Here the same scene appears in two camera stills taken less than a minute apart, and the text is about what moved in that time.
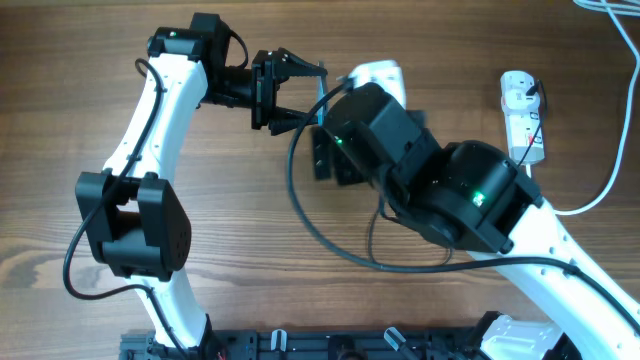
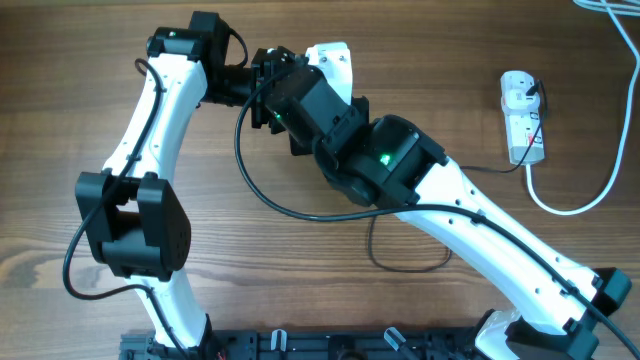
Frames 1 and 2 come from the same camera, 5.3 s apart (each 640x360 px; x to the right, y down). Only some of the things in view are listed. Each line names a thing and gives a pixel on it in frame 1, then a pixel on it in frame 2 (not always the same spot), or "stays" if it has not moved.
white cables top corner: [612, 7] stays
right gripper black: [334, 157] to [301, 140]
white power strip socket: [525, 125] stays
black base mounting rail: [408, 344] stays
